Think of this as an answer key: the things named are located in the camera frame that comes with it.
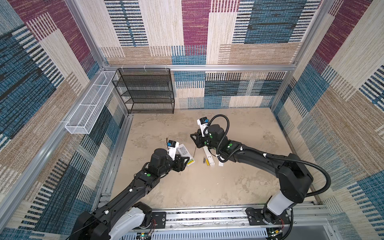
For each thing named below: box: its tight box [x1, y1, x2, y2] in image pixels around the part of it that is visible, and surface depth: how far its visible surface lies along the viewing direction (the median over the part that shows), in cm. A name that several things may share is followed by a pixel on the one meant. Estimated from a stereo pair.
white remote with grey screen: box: [176, 143, 196, 166], surface depth 98 cm
